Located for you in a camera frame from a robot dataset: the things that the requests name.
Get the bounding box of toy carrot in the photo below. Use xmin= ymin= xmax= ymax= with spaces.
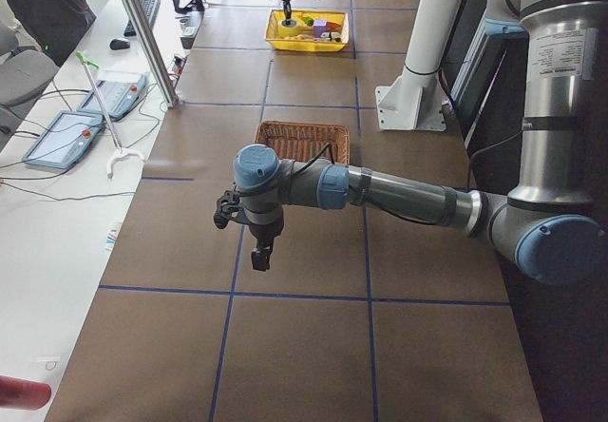
xmin=302 ymin=15 xmax=342 ymax=32

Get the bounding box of yellow plastic basket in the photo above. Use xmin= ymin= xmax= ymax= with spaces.
xmin=265 ymin=10 xmax=350 ymax=52

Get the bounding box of teach pendant near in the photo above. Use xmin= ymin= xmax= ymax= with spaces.
xmin=22 ymin=110 xmax=105 ymax=170

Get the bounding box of black keyboard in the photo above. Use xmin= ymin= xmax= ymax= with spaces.
xmin=123 ymin=0 xmax=162 ymax=37

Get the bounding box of red cylinder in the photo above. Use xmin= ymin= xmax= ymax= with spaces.
xmin=0 ymin=375 xmax=52 ymax=410

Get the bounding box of teach pendant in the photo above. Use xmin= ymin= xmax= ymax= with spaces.
xmin=22 ymin=110 xmax=105 ymax=170
xmin=93 ymin=70 xmax=147 ymax=122

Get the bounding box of toy panda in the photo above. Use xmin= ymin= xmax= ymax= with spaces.
xmin=318 ymin=32 xmax=336 ymax=42

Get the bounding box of reacher grabber stick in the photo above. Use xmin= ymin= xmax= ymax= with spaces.
xmin=75 ymin=51 xmax=145 ymax=180

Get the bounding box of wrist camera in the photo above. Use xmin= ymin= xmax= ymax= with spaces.
xmin=213 ymin=190 xmax=250 ymax=229

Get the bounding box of yellow tape roll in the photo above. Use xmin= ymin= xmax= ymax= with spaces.
xmin=277 ymin=19 xmax=302 ymax=39

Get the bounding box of black computer mouse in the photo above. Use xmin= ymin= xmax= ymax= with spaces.
xmin=109 ymin=38 xmax=130 ymax=51

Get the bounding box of purple foam cube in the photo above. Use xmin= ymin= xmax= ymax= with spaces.
xmin=312 ymin=18 xmax=328 ymax=39

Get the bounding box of aluminium frame post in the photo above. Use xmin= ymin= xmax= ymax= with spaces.
xmin=121 ymin=0 xmax=179 ymax=108

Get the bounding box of brown wicker basket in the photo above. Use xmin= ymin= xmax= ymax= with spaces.
xmin=256 ymin=121 xmax=350 ymax=165

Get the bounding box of teach pendant far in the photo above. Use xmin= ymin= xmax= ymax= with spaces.
xmin=93 ymin=70 xmax=147 ymax=122

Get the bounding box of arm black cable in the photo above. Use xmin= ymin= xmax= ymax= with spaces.
xmin=284 ymin=142 xmax=523 ymax=227

